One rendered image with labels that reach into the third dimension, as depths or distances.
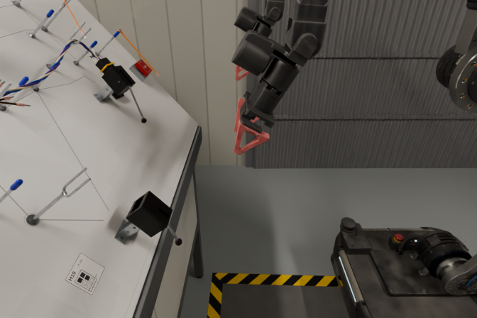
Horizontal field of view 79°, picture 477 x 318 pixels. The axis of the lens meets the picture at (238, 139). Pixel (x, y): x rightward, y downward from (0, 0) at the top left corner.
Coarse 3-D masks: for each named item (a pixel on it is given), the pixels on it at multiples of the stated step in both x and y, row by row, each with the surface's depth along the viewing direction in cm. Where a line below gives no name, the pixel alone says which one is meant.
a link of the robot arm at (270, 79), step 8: (272, 56) 54; (280, 56) 56; (272, 64) 56; (280, 64) 55; (288, 64) 55; (296, 64) 57; (272, 72) 56; (280, 72) 55; (288, 72) 55; (296, 72) 56; (272, 80) 56; (280, 80) 56; (288, 80) 56; (280, 88) 56
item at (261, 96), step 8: (264, 80) 58; (256, 88) 59; (264, 88) 57; (272, 88) 57; (248, 96) 63; (256, 96) 58; (264, 96) 57; (272, 96) 57; (280, 96) 58; (248, 104) 58; (256, 104) 58; (264, 104) 58; (272, 104) 58; (248, 112) 56; (256, 112) 57; (264, 112) 59; (272, 112) 62; (264, 120) 57; (272, 120) 58
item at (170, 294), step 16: (192, 176) 118; (192, 192) 118; (192, 208) 119; (192, 224) 119; (192, 240) 120; (176, 256) 92; (176, 272) 92; (160, 288) 75; (176, 288) 92; (160, 304) 75; (176, 304) 93
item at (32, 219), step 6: (84, 168) 40; (78, 174) 40; (72, 180) 41; (66, 186) 41; (78, 186) 40; (66, 192) 42; (72, 192) 40; (60, 198) 42; (48, 204) 42; (42, 210) 43; (30, 216) 44; (36, 216) 44; (30, 222) 44; (36, 222) 44
